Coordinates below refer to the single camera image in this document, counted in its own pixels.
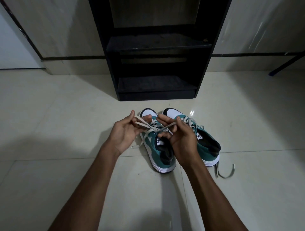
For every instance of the person's right hand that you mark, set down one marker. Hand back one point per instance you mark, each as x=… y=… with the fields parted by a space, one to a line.
x=184 y=145

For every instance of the person's left hand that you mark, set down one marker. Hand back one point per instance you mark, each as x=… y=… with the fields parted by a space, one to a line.
x=124 y=135

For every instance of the teal white sneaker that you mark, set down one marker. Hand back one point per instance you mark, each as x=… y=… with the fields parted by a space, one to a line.
x=155 y=153
x=207 y=142

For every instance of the black shoe rack shelf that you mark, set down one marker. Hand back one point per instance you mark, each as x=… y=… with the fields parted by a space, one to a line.
x=104 y=47

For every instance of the person's left forearm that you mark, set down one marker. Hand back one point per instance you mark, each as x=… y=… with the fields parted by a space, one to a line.
x=88 y=190

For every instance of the person's right forearm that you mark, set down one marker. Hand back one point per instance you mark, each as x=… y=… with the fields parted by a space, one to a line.
x=214 y=200

